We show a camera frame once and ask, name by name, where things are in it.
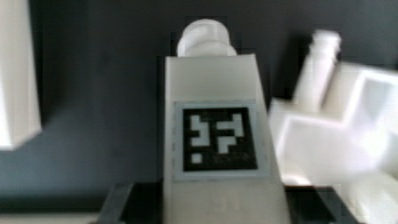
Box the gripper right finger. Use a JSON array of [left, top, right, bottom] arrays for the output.
[[285, 186, 363, 224]]

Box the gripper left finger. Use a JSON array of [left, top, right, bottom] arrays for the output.
[[95, 182, 164, 224]]

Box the white chair seat part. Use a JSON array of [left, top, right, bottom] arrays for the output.
[[269, 30, 398, 224]]

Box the white U-shaped boundary frame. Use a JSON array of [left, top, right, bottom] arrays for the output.
[[0, 0, 43, 151]]

